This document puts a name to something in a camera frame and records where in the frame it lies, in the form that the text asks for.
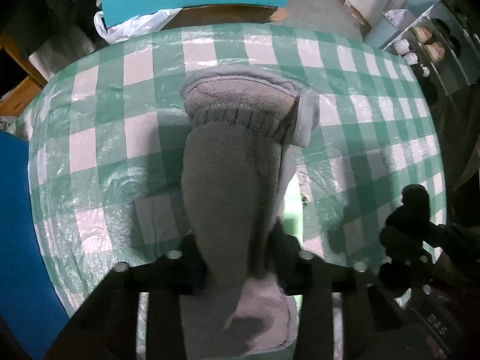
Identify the shoe rack with shoes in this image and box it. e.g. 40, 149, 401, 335
364, 0, 479, 95

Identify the white plastic bag under box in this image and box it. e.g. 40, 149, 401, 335
94, 8, 182, 45

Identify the brown cardboard box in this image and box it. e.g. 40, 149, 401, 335
163, 5, 290, 29

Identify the green checkered tablecloth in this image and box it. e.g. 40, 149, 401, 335
12, 24, 446, 315

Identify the wooden louvered wardrobe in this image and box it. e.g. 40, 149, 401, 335
1, 33, 47, 116

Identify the light green plastic bag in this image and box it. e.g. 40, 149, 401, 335
281, 174, 304, 312

